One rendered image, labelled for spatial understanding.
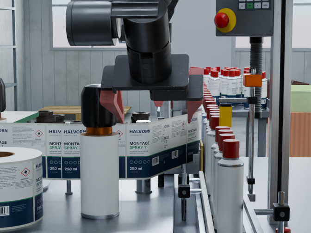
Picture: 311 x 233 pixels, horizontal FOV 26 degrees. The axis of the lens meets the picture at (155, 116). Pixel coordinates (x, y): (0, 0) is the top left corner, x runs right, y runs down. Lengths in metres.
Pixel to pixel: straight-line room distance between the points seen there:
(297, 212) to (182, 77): 0.97
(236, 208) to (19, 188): 0.46
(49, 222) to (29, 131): 0.33
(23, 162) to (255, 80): 0.58
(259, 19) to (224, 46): 9.06
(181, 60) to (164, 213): 0.70
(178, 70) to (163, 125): 0.90
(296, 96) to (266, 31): 4.07
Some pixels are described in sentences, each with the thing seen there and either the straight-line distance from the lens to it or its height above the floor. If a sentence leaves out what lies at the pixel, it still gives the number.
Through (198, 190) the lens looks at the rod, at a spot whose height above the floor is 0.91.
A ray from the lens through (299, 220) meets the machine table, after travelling 1.73.
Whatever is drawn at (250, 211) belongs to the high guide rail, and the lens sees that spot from 1.29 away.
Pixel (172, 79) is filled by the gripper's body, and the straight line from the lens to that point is 0.90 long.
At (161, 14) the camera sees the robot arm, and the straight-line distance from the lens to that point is 0.84.
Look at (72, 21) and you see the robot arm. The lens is 0.85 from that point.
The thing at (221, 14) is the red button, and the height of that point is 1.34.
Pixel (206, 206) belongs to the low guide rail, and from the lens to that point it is 1.50.
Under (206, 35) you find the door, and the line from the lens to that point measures 10.70.
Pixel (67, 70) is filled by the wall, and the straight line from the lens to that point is 11.07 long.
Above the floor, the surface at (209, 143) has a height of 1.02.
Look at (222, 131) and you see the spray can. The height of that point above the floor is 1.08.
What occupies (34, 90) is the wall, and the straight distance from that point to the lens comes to 11.24.
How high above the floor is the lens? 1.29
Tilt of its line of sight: 7 degrees down
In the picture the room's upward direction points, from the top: straight up
